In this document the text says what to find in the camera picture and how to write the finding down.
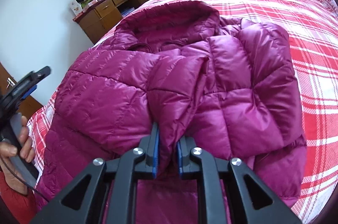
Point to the wooden desk cabinet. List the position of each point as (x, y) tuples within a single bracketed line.
[(102, 16)]

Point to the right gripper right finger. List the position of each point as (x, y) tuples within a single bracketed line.
[(228, 190)]

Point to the magenta puffer jacket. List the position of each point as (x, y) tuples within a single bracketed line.
[(227, 82)]

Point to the brown wooden door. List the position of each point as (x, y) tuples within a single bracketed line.
[(26, 105)]

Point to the pink floral blanket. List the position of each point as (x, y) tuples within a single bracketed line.
[(328, 2)]

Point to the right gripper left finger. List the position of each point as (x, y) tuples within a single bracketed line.
[(105, 191)]

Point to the left hand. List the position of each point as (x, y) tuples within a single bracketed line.
[(12, 177)]

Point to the white box on desk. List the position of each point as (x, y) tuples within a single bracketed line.
[(75, 7)]

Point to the silver door handle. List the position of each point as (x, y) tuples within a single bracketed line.
[(10, 83)]

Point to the red plaid bed sheet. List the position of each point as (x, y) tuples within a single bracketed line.
[(312, 32)]

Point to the red left sleeve forearm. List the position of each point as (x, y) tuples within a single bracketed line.
[(23, 207)]

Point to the stacked books in cabinet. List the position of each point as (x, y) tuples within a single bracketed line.
[(127, 11)]

